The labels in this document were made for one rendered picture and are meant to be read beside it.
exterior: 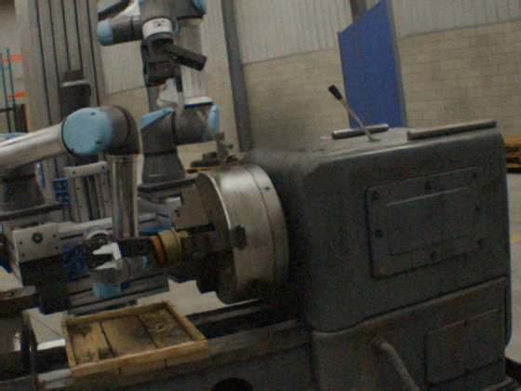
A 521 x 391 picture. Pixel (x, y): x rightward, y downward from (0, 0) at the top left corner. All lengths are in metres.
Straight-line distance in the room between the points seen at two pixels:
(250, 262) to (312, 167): 0.24
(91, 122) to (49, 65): 0.64
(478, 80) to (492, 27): 1.10
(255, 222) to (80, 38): 1.11
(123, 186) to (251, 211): 0.49
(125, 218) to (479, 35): 11.32
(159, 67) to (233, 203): 0.41
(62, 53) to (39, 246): 0.70
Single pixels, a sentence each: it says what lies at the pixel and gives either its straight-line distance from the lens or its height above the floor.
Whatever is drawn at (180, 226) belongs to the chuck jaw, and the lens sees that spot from 1.48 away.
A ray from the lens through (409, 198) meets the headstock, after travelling 1.47.
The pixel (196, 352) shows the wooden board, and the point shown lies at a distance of 1.36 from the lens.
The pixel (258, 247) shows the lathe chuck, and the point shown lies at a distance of 1.37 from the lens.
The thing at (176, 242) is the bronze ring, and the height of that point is 1.10.
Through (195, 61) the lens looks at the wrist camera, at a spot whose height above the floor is 1.50.
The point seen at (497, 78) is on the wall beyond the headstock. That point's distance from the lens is 12.52.
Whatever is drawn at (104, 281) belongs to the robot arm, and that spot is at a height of 0.97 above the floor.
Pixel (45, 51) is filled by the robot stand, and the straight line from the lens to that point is 2.20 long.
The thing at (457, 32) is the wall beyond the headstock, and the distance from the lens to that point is 12.98.
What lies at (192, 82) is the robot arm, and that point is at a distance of 2.08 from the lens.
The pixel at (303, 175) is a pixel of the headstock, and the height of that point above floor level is 1.22.
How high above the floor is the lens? 1.38
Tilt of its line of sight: 8 degrees down
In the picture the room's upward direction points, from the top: 7 degrees counter-clockwise
